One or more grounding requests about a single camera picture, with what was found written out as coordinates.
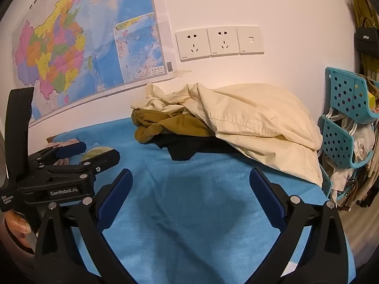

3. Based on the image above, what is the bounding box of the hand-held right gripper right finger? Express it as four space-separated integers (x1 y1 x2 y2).
249 167 348 284

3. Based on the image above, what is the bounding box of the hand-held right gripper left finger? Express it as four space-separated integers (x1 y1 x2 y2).
32 168 140 284

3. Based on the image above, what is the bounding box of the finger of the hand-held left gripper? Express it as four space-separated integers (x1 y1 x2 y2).
28 142 87 169
36 149 120 184

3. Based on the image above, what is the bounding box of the cream jacket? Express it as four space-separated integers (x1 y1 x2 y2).
130 83 324 188

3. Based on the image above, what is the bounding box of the pile of pale clothes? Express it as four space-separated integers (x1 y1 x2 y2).
321 112 379 210

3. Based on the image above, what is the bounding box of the person's left hand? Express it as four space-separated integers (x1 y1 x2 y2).
4 211 37 253

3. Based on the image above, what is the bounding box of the pale yellow bundle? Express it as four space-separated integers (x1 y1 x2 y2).
81 146 114 162

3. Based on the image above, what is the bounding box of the pink garment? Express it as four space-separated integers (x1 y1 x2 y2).
46 138 80 166

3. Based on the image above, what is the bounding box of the olive garment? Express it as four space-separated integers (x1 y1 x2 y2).
132 109 215 144

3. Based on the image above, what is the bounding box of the black garment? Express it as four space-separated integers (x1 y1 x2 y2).
152 133 240 162

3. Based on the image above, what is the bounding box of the teal plastic basket rack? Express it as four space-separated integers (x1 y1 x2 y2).
318 67 379 202

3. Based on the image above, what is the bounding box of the black handbag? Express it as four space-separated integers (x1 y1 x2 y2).
354 18 379 55

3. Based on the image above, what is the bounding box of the yellow-green hanging garment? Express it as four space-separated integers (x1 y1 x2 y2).
352 0 379 74

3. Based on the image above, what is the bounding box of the colourful wall map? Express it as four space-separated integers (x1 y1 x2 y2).
12 0 174 123

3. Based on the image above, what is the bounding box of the white wall socket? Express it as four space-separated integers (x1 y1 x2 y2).
175 28 211 62
206 26 240 57

